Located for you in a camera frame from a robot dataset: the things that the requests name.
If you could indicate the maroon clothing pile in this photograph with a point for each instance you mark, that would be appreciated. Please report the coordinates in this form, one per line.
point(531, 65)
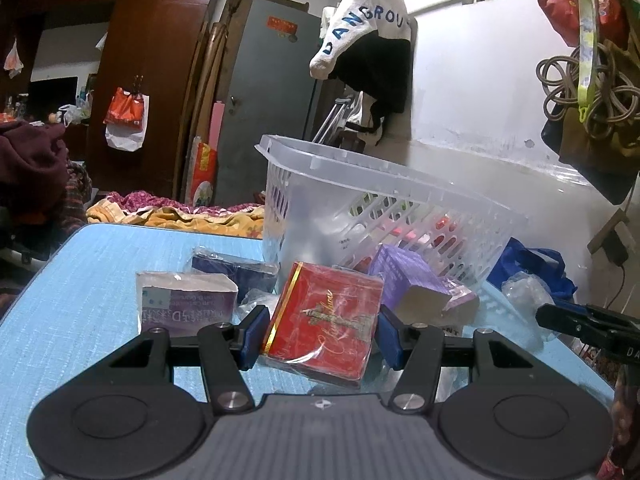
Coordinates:
point(30, 170)

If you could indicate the brown wooden wardrobe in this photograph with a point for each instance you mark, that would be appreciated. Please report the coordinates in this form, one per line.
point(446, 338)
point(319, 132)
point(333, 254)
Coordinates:
point(155, 60)

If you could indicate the olive brown hanging bag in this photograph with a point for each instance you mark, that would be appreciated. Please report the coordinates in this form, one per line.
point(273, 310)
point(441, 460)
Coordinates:
point(610, 160)

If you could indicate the red printed sack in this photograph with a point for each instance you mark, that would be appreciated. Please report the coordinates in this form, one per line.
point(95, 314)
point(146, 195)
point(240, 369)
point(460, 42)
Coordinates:
point(201, 175)

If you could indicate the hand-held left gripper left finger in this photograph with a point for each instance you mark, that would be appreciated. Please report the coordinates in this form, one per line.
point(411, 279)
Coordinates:
point(252, 337)

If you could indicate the aluminium crutch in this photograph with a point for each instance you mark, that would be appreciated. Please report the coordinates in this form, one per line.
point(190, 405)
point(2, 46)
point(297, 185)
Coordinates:
point(327, 120)

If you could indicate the pink board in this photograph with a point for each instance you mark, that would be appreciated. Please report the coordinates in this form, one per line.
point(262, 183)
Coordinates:
point(216, 125)

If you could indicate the red white plastic bag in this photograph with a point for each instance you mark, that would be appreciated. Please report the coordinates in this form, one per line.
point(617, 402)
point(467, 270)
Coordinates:
point(125, 115)

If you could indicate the white purple medicine box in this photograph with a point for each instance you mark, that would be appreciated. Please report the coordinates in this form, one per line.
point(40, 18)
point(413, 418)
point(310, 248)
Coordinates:
point(185, 305)

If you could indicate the dark wrapped box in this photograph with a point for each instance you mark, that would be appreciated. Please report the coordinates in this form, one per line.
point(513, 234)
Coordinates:
point(230, 270)

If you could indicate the white pink plastic bag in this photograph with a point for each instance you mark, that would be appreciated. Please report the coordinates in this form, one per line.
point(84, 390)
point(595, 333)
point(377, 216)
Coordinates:
point(13, 60)

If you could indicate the wooden poles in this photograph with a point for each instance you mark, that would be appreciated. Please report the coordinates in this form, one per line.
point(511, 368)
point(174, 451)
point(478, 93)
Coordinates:
point(210, 60)

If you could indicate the purple cube box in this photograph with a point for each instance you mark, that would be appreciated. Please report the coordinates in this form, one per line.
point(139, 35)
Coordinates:
point(405, 272)

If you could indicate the white black hanging jacket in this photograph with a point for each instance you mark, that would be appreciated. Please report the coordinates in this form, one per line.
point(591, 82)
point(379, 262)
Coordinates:
point(375, 55)

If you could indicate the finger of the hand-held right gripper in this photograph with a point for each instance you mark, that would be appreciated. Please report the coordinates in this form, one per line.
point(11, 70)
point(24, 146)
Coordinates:
point(570, 322)
point(617, 319)

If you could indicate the red gold-edged box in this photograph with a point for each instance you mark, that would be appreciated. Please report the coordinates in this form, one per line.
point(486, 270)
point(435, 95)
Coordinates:
point(325, 320)

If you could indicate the black television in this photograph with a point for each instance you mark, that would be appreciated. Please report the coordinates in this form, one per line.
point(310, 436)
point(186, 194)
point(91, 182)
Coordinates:
point(52, 97)

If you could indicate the wall socket with charger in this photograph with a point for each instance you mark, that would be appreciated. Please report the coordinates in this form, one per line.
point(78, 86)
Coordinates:
point(612, 245)

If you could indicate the red hanging plastic bag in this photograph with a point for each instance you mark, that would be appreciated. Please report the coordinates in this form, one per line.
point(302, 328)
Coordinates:
point(565, 5)

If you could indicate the blue shopping bag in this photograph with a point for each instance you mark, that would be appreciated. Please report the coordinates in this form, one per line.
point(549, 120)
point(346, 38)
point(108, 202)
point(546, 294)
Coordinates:
point(535, 260)

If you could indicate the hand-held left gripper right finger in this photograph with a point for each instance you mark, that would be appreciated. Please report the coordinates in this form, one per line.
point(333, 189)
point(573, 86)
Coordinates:
point(391, 342)

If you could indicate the white plastic basket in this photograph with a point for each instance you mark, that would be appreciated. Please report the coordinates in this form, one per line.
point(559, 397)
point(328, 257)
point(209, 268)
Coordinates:
point(320, 200)

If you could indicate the grey metal door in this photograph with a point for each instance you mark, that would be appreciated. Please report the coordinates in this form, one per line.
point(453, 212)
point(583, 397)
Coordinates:
point(270, 100)

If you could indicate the clear plastic wrap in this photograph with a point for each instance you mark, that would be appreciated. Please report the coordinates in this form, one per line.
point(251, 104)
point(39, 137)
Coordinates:
point(527, 292)

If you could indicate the floral blanket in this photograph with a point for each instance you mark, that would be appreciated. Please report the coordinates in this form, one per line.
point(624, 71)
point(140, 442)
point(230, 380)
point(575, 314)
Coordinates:
point(175, 215)

